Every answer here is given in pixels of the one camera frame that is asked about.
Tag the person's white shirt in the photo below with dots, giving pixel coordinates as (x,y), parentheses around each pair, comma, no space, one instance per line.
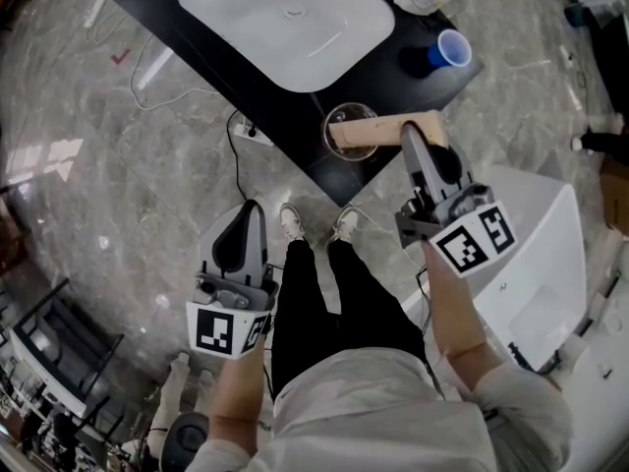
(373,411)

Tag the person's left forearm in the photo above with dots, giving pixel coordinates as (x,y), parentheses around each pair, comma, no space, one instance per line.
(238,396)

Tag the clear glass cup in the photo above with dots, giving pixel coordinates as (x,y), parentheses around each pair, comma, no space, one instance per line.
(354,154)

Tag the white freestanding bathtub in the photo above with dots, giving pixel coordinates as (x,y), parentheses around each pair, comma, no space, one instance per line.
(540,244)

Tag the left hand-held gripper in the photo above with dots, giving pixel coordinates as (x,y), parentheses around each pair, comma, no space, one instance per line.
(216,330)

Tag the black curved bathtub faucet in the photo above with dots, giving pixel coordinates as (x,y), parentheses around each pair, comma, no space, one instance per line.
(518,353)

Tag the person's black trousers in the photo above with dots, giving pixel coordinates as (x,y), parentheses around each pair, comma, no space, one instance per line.
(319,332)

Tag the black vanity cabinet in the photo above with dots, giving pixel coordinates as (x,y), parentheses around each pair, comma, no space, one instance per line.
(275,111)

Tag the blue plastic cup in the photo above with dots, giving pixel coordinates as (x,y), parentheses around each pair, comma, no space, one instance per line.
(452,49)

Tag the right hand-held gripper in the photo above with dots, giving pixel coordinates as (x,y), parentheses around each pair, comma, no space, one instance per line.
(472,241)

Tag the person's shoe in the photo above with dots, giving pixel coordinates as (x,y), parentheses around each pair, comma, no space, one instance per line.
(345,224)
(291,221)

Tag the round waste bin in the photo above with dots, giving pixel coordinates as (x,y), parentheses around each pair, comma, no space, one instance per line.
(576,15)

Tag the person's left shoe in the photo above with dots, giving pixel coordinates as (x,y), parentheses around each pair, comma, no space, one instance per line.
(291,221)

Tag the brown cardboard box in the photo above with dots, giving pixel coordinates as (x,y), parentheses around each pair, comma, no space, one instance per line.
(616,199)

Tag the black frame rack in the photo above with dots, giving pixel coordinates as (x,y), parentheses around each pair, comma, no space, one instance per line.
(64,352)

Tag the person's right shoe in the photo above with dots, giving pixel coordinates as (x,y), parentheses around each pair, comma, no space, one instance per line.
(345,224)

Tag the white sink basin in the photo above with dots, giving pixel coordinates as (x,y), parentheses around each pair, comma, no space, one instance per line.
(275,22)

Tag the person's right forearm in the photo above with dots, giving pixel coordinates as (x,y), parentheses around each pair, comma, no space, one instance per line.
(457,312)

